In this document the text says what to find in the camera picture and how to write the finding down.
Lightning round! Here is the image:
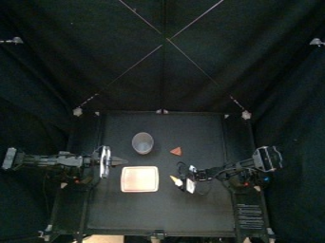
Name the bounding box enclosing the red triangular toy slice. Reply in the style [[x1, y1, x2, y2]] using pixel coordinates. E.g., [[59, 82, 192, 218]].
[[168, 146, 184, 157]]

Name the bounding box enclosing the black cloth curtain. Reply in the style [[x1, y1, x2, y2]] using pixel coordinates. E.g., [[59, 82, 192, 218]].
[[0, 0, 325, 243]]

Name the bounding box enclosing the grey plastic cup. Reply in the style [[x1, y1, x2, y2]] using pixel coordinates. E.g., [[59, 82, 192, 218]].
[[131, 131, 155, 156]]

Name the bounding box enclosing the white printed label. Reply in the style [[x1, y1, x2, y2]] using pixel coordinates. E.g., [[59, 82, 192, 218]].
[[236, 203, 263, 232]]

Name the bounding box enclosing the toy ice cream cone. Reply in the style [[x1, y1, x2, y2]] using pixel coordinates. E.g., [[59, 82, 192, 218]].
[[168, 175, 184, 188]]

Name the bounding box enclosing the black table-level camera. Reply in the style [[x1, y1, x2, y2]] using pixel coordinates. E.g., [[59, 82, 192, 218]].
[[147, 230, 168, 241]]

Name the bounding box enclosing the grey frame bracket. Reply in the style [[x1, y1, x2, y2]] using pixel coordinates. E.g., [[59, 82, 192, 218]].
[[0, 36, 25, 46], [309, 37, 325, 47]]

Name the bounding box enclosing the pink square plate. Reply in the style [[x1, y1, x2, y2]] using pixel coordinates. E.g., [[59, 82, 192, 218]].
[[119, 165, 162, 194]]

